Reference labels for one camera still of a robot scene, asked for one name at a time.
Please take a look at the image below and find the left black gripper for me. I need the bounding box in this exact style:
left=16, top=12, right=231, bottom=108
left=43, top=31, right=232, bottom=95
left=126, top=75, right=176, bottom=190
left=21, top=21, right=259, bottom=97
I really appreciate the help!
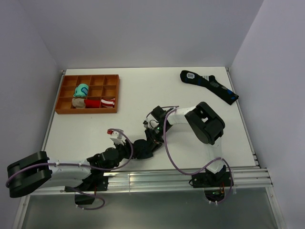
left=113, top=138, right=143, bottom=164

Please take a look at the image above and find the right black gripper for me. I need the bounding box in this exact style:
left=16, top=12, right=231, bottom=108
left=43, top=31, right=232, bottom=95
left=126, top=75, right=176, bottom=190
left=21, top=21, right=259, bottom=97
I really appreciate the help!
left=145, top=124, right=171, bottom=155

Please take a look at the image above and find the navy cartoon sock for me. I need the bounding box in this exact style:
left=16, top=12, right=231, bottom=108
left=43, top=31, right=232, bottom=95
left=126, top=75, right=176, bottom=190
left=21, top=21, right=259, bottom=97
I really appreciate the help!
left=133, top=139, right=155, bottom=159

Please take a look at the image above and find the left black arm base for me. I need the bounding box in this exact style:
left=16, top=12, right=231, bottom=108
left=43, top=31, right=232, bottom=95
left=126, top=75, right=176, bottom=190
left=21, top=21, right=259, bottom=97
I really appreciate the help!
left=64, top=175, right=110, bottom=206

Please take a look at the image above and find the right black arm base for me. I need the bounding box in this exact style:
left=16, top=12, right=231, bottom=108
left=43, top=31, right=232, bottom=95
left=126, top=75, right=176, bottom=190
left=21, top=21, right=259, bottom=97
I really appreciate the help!
left=189, top=165, right=234, bottom=203

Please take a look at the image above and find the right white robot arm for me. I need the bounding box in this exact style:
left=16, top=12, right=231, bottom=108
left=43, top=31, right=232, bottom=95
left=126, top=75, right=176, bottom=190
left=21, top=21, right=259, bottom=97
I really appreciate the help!
left=143, top=102, right=228, bottom=186

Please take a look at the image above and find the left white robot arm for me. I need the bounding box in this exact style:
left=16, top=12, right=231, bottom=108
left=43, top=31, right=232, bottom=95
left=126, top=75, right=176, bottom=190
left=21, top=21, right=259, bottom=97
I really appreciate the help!
left=6, top=144, right=133, bottom=198

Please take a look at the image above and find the red white striped sock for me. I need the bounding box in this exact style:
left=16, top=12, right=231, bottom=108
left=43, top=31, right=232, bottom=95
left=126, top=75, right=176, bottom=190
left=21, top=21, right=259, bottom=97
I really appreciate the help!
left=84, top=98, right=115, bottom=108

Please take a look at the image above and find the beige rolled sock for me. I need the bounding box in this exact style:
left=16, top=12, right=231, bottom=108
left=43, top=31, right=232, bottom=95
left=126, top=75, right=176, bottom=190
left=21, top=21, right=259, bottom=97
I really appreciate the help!
left=72, top=98, right=86, bottom=109

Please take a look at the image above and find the orange compartment tray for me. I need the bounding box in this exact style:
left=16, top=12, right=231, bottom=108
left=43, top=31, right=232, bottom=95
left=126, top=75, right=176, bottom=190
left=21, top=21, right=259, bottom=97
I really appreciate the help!
left=55, top=74, right=120, bottom=115

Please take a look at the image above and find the teal rolled sock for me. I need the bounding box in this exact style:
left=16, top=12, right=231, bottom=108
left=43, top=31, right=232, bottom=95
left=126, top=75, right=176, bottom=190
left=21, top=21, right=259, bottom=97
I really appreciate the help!
left=73, top=83, right=89, bottom=97

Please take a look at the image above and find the black blue sports sock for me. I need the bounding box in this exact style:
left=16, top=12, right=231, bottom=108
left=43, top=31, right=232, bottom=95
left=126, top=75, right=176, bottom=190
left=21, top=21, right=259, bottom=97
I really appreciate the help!
left=180, top=70, right=239, bottom=105

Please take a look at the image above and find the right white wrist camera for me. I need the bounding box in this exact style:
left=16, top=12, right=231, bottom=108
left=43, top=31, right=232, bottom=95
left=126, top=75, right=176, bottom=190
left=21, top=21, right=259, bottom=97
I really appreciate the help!
left=143, top=118, right=159, bottom=129

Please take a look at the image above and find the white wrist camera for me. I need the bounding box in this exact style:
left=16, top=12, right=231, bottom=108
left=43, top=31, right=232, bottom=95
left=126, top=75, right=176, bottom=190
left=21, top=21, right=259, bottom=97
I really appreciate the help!
left=143, top=118, right=159, bottom=129
left=107, top=129, right=124, bottom=145

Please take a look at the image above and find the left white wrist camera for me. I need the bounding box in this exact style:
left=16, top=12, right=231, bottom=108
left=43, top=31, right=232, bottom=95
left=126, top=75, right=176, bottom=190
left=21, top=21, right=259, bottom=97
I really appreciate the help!
left=107, top=129, right=124, bottom=145

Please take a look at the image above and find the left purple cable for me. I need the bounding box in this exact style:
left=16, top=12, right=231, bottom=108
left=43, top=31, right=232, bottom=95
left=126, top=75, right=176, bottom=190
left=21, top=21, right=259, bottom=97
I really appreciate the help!
left=6, top=133, right=134, bottom=210

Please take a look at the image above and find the aluminium front rail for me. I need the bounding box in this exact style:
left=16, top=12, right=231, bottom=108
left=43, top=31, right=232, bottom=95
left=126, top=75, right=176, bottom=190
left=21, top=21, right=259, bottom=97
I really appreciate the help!
left=22, top=167, right=274, bottom=195

